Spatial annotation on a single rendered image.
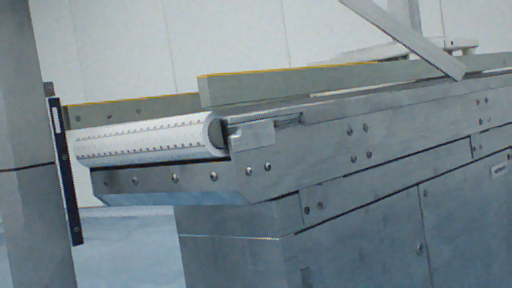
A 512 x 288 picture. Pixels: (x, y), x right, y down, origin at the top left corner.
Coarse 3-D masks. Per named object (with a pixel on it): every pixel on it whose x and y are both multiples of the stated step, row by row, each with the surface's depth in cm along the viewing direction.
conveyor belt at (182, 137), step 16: (432, 80) 103; (448, 80) 107; (320, 96) 79; (336, 96) 81; (352, 96) 84; (208, 112) 64; (224, 112) 65; (240, 112) 67; (112, 128) 76; (128, 128) 73; (144, 128) 70; (160, 128) 68; (176, 128) 66; (192, 128) 64; (80, 144) 79; (96, 144) 76; (112, 144) 74; (128, 144) 71; (144, 144) 69; (160, 144) 67; (176, 144) 66; (192, 144) 64; (208, 144) 63; (80, 160) 79; (96, 160) 77; (112, 160) 75; (128, 160) 73; (144, 160) 72; (160, 160) 70
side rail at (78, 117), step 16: (176, 96) 94; (192, 96) 96; (304, 96) 118; (64, 112) 80; (80, 112) 81; (96, 112) 83; (112, 112) 85; (128, 112) 87; (144, 112) 89; (160, 112) 91; (176, 112) 93; (192, 112) 96; (80, 128) 81
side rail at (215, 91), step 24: (264, 72) 68; (288, 72) 71; (312, 72) 75; (336, 72) 79; (360, 72) 83; (384, 72) 88; (408, 72) 93; (432, 72) 99; (216, 96) 62; (240, 96) 65; (264, 96) 68; (288, 96) 71
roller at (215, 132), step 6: (216, 120) 64; (210, 126) 63; (216, 126) 63; (222, 126) 64; (210, 132) 63; (216, 132) 63; (222, 132) 64; (210, 138) 63; (216, 138) 63; (222, 138) 64; (216, 144) 63; (222, 144) 64
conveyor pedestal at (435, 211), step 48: (336, 192) 84; (384, 192) 94; (432, 192) 107; (480, 192) 122; (192, 240) 86; (240, 240) 79; (288, 240) 76; (336, 240) 85; (384, 240) 94; (432, 240) 106; (480, 240) 121
